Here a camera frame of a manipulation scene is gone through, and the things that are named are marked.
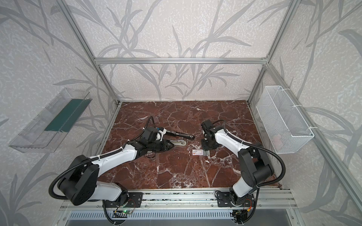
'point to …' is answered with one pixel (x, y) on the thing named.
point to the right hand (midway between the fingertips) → (206, 143)
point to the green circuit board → (126, 212)
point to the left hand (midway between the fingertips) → (174, 142)
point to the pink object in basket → (277, 141)
